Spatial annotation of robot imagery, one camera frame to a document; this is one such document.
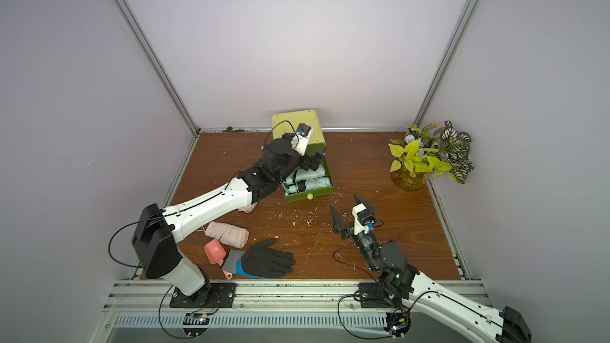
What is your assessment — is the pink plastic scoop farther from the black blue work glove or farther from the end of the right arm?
the end of the right arm

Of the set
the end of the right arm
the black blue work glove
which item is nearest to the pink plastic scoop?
the black blue work glove

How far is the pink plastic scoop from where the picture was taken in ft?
2.60

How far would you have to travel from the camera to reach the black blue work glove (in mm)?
783
